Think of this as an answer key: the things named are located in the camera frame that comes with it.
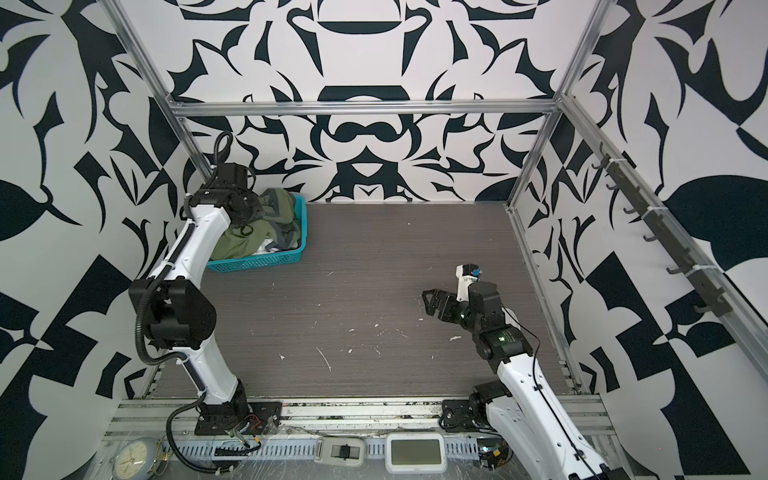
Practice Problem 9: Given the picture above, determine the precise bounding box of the grey wall hook rack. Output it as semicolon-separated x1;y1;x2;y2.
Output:
593;143;734;317

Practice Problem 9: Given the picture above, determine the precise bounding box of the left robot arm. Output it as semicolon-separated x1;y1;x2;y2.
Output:
129;164;263;429

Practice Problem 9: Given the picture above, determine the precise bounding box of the analog clock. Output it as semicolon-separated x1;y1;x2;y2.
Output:
112;437;161;480

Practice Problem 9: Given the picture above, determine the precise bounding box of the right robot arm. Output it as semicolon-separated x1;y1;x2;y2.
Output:
422;281;629;479

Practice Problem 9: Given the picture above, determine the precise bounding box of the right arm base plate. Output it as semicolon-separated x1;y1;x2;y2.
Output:
438;399;490;432

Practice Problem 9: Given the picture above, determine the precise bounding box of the teal plastic basket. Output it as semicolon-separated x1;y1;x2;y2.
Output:
207;193;308;273

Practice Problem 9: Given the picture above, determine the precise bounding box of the white digital display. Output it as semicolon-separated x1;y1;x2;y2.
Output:
385;432;447;474

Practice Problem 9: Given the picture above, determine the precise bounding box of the green tank top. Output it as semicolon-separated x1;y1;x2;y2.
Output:
210;188;302;261

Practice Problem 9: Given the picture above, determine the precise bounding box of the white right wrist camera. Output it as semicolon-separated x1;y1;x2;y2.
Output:
456;264;482;302

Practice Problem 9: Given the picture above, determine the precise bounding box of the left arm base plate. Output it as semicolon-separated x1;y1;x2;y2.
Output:
194;401;283;436

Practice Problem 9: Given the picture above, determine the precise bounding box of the white grey tank top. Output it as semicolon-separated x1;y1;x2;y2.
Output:
254;239;283;255

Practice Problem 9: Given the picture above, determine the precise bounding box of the small green circuit board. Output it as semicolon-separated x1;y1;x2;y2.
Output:
477;437;513;471

